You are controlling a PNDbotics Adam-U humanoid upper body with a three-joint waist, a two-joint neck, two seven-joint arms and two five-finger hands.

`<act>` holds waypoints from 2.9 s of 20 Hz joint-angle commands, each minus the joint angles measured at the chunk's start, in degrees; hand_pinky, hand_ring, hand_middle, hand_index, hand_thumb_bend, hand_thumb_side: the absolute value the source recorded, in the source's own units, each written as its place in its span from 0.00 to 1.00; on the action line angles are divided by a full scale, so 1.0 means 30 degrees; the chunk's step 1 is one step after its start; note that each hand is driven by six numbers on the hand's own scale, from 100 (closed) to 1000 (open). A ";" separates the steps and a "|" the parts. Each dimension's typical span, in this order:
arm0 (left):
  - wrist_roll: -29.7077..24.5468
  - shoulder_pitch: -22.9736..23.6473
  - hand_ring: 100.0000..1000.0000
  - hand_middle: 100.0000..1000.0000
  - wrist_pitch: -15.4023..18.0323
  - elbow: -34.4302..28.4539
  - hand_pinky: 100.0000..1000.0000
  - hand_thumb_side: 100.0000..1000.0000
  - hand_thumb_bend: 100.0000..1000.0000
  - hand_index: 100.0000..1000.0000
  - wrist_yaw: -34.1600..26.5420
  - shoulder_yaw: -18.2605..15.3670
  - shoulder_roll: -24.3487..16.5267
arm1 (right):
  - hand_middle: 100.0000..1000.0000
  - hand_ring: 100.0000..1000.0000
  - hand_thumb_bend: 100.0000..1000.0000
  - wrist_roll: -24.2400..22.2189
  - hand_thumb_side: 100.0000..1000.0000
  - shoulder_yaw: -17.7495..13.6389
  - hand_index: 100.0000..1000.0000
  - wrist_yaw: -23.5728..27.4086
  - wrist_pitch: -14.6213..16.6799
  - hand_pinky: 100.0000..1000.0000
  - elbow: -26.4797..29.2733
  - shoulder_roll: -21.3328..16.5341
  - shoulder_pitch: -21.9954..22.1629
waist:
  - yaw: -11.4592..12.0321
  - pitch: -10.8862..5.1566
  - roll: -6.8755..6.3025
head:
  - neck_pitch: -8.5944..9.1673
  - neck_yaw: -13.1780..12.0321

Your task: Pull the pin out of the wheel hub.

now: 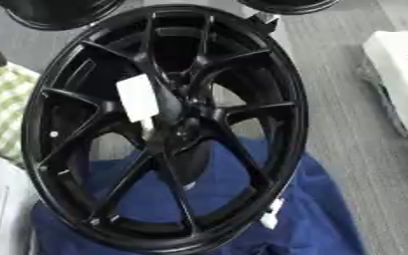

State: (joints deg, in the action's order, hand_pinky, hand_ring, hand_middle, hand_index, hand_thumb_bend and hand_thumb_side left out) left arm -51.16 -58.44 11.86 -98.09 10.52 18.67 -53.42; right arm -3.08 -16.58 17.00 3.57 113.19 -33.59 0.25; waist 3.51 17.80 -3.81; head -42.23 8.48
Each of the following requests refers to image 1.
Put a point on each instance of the black spoked wheel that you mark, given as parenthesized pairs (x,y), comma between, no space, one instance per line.
(173,109)

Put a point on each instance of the white tag on wheel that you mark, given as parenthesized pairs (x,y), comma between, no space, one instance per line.
(270,215)

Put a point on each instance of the black round wheel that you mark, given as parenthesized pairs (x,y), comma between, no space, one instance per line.
(56,13)
(288,6)

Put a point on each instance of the green white checked cloth table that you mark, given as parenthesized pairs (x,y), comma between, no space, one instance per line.
(3,109)

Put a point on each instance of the white panel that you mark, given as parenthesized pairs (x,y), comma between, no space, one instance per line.
(1,205)

